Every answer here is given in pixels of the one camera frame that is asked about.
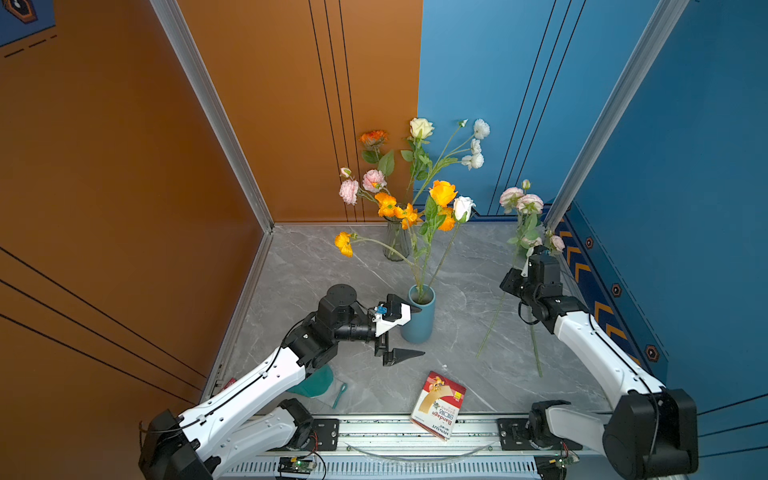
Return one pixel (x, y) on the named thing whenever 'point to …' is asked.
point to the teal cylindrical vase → (420, 329)
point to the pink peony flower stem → (349, 190)
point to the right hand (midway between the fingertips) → (503, 273)
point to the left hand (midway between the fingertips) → (419, 326)
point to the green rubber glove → (317, 383)
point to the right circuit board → (562, 460)
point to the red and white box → (437, 406)
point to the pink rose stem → (518, 241)
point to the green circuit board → (294, 465)
